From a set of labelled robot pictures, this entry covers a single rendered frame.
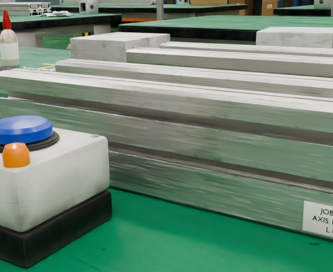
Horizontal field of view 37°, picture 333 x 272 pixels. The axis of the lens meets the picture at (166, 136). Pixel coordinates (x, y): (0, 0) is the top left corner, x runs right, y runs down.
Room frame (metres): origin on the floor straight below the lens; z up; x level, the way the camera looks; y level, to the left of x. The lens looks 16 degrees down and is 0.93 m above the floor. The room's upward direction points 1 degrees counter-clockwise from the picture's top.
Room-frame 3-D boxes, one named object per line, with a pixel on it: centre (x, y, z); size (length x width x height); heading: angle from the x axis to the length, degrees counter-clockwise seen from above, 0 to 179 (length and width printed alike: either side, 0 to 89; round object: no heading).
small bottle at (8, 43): (1.08, 0.33, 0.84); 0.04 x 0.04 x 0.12
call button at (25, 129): (0.31, 0.09, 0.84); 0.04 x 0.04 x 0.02
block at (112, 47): (0.65, 0.06, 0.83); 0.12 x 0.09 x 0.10; 147
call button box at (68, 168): (0.31, 0.09, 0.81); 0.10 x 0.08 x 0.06; 147
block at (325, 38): (0.70, -0.18, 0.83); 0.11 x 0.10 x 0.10; 156
